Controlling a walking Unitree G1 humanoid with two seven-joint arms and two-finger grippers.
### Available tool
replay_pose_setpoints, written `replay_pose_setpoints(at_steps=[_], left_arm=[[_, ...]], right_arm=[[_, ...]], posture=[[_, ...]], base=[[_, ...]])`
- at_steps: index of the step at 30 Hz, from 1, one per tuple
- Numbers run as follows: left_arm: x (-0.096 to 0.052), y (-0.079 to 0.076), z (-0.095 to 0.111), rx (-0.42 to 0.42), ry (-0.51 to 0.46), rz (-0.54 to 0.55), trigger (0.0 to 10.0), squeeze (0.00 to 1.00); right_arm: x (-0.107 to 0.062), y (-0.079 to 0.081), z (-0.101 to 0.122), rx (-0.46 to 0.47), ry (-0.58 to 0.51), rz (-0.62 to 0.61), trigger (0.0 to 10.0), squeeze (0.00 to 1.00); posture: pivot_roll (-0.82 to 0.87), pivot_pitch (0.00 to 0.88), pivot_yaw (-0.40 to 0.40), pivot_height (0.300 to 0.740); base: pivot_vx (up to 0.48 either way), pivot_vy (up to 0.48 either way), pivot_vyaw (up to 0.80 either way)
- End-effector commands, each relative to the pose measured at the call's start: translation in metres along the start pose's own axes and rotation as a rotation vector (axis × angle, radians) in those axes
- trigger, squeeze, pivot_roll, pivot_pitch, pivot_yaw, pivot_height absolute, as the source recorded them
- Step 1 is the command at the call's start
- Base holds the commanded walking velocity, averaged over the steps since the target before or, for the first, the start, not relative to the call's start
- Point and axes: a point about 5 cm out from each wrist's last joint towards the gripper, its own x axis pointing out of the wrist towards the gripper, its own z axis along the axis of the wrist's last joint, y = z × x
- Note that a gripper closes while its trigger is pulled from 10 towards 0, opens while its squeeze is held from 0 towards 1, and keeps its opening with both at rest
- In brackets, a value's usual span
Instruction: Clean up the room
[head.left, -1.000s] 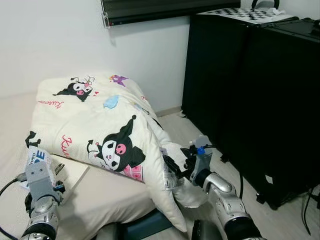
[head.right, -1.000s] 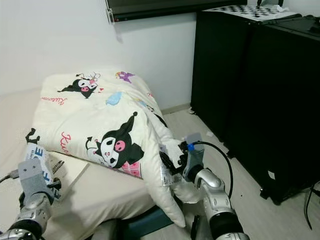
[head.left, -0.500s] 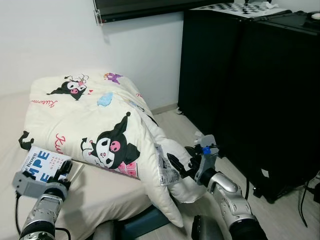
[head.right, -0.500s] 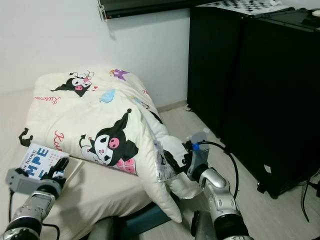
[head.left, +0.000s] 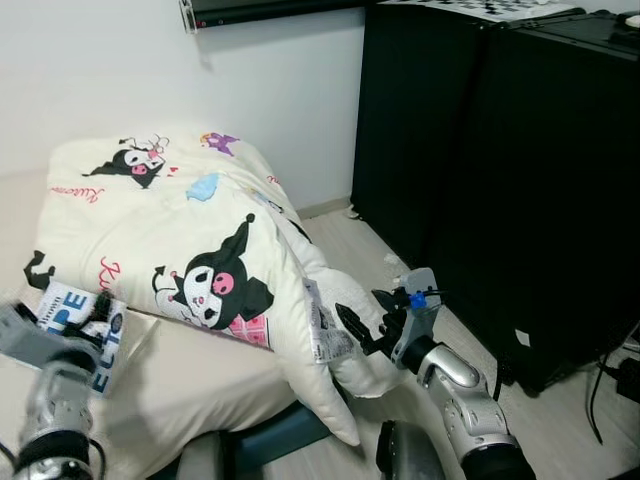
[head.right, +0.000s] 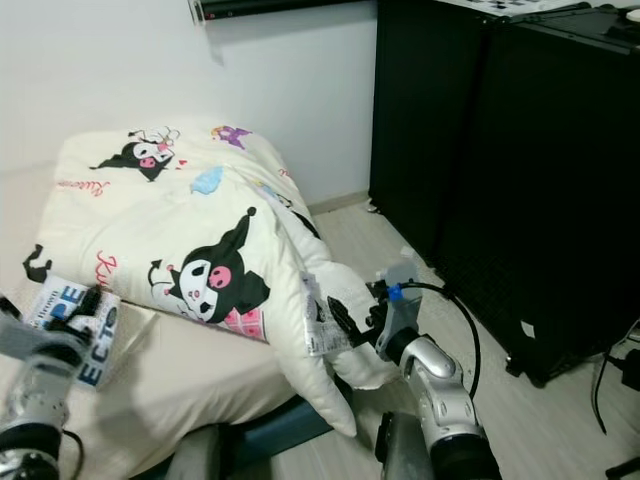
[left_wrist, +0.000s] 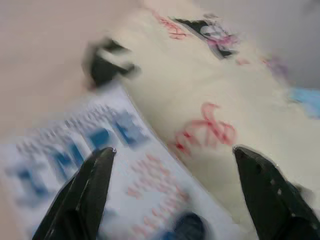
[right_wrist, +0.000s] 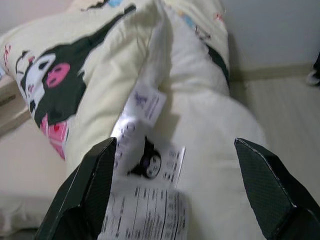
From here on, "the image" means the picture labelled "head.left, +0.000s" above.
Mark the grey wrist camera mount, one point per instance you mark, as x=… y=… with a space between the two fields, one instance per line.
x=420 y=325
x=35 y=340

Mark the mattress with cream sheet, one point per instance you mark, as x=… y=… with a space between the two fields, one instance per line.
x=190 y=370

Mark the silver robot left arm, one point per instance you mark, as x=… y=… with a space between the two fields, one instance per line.
x=55 y=410

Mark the grey robot left leg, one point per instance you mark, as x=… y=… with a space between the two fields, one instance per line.
x=208 y=460

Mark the small white sticker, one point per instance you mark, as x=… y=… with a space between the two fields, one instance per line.
x=522 y=337

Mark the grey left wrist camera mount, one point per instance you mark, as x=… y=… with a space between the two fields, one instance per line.
x=35 y=340

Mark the grey robot leg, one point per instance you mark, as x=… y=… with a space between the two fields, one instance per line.
x=208 y=460
x=408 y=455

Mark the grey robot right leg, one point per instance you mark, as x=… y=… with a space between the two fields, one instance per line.
x=408 y=455

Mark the black white checkerboard sheet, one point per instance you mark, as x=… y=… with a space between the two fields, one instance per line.
x=500 y=8

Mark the white book with blue letters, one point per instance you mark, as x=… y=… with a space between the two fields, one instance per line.
x=72 y=300

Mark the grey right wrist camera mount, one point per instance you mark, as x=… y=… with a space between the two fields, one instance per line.
x=420 y=325

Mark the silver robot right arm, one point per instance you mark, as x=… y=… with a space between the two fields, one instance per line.
x=465 y=400

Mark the cream cartoon print duvet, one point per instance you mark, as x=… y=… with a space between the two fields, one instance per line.
x=200 y=220

